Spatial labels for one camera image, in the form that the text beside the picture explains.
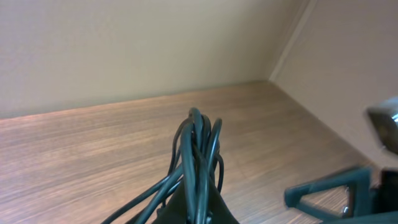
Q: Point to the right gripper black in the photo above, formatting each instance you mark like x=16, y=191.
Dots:
x=379, y=204

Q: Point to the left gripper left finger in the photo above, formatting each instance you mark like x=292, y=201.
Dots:
x=175, y=211

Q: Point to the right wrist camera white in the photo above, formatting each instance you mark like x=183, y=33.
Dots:
x=383, y=118

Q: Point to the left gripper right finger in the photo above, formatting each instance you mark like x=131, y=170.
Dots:
x=217, y=210

